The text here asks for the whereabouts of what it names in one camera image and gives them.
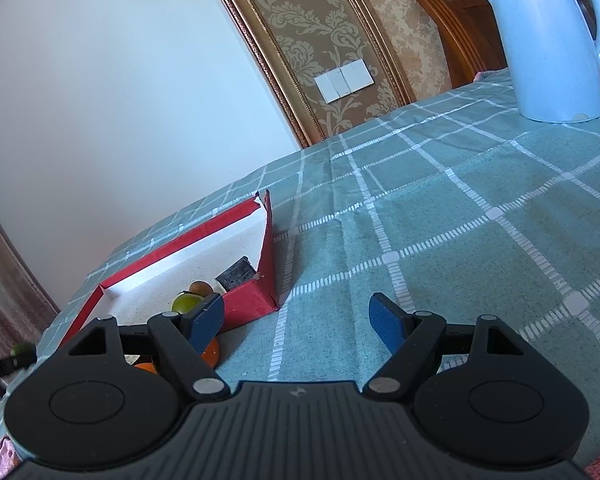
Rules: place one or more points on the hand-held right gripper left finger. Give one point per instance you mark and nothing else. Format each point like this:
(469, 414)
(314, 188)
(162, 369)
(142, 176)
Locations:
(207, 322)

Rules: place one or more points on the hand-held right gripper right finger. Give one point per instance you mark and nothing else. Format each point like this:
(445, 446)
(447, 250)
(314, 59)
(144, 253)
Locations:
(386, 322)

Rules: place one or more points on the dark sugarcane piece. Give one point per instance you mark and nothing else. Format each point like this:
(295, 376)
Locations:
(201, 288)
(237, 275)

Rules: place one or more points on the red cardboard box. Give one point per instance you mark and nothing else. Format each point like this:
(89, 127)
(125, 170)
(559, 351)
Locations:
(250, 302)

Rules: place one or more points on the patterned curtain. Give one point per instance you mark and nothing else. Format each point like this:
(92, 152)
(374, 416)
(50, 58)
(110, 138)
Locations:
(0, 285)

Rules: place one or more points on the wooden headboard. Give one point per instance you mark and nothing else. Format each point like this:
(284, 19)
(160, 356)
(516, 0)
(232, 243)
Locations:
(455, 25)

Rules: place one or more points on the white electric kettle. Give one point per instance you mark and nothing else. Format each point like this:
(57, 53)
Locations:
(545, 50)

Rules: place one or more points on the white wall switch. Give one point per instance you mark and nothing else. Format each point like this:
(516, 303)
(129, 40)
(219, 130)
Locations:
(344, 81)

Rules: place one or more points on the gold wall frame moulding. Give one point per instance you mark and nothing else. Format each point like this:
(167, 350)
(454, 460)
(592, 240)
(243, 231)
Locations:
(260, 50)

